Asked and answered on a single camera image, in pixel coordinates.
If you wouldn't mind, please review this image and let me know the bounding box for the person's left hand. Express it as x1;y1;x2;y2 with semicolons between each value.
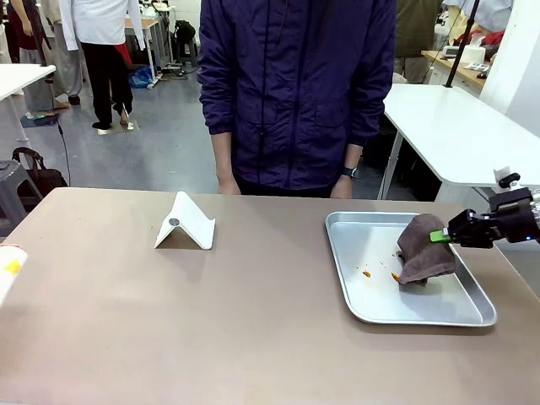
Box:
329;175;354;199

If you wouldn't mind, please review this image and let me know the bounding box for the white folded stand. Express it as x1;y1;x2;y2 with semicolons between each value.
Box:
154;190;217;251

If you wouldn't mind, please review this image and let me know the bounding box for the black backpack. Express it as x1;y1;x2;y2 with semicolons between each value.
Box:
174;19;197;42

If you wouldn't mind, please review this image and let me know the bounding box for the small white table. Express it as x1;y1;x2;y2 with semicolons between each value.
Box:
0;63;57;143

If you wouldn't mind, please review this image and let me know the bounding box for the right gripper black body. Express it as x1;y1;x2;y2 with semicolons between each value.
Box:
489;187;539;244

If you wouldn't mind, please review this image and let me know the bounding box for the person in purple jacket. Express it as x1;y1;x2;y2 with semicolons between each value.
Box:
197;0;397;199

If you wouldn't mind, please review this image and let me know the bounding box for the black stool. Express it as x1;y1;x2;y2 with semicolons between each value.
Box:
175;38;199;68

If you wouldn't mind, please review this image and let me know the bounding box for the person in red top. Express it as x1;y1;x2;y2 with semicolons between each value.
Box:
8;0;84;117

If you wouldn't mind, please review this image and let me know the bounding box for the wooden top table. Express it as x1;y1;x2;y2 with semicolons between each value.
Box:
421;49;493;100

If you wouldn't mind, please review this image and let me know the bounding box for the black stand pole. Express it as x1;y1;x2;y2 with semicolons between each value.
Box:
443;0;483;89

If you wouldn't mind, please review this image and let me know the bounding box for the floor device with green light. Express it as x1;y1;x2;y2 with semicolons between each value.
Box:
19;110;59;128

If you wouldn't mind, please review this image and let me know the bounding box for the person's right forearm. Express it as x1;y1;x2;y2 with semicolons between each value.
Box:
210;131;236;185

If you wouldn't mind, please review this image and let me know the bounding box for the brown towel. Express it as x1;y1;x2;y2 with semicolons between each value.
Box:
396;213;458;287

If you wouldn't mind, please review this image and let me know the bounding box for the thin black hanging cable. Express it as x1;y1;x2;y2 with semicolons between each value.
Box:
54;120;73;187

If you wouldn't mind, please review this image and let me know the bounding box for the person's right hand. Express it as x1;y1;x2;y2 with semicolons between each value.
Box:
216;175;242;196

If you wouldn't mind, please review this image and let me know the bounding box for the blue plastic bag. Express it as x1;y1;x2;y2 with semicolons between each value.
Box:
127;66;154;89

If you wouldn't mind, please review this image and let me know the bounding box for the silver metal tray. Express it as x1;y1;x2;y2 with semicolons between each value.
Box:
324;210;498;327

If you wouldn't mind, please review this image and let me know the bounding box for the person in white shirt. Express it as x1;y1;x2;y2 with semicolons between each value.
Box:
57;0;147;131

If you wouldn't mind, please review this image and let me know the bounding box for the person's left forearm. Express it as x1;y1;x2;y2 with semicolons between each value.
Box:
342;142;365;170

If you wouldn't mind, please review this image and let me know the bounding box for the flat metal floor plate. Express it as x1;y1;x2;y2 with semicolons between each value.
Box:
96;121;139;137

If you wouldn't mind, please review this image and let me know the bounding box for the person in olive shirt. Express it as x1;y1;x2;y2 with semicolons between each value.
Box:
393;0;444;84

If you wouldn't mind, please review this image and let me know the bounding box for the white paper roll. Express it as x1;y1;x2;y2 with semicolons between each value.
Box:
462;44;487;65

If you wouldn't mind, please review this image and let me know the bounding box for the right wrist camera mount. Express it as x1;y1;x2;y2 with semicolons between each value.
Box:
493;167;522;191

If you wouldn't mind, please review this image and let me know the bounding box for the wooden top desk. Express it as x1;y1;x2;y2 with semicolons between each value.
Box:
123;15;165;89

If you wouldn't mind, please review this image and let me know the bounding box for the large white table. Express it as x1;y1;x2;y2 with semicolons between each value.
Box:
377;83;540;202

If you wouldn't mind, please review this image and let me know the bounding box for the brown leather bag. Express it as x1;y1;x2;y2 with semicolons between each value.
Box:
11;146;69;199

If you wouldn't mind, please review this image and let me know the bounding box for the grey plastic stool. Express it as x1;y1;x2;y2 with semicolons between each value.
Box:
0;159;45;237

